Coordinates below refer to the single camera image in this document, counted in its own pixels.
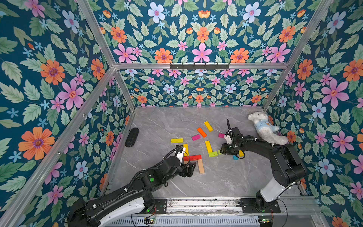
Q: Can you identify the metal base rail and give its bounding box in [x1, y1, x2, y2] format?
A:
[156, 196, 322, 216]

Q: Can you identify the black oval case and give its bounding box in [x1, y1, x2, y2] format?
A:
[125, 128, 140, 148]

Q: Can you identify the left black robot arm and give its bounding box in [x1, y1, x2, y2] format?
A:
[66, 145, 197, 227]

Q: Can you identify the yellow flat block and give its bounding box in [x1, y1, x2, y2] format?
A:
[171, 138, 184, 143]

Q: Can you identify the red block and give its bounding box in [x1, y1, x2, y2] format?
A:
[190, 155, 202, 161]
[183, 156, 193, 162]

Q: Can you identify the left aluminium frame bar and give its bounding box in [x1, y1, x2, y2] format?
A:
[1, 66, 116, 227]

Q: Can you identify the aluminium frame post back right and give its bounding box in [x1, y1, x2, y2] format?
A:
[262, 0, 334, 112]

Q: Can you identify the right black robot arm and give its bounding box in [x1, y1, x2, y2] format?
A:
[220, 120, 307, 213]

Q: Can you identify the black hook rail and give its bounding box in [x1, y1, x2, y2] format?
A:
[169, 62, 230, 71]

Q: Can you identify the lime green square block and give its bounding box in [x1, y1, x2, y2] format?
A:
[208, 151, 218, 158]

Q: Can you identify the aluminium frame post back left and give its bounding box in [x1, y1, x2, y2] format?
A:
[78, 0, 135, 113]

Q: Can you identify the white teddy bear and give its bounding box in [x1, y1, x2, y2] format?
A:
[248, 112, 288, 145]

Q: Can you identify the natural wood block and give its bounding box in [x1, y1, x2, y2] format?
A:
[197, 159, 205, 174]

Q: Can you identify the long orange block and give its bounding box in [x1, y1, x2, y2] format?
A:
[197, 127, 207, 138]

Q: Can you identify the horizontal aluminium frame bar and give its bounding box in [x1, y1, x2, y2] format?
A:
[113, 62, 288, 70]

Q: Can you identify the aluminium frame post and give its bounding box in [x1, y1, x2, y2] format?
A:
[262, 0, 334, 112]
[78, 0, 135, 113]

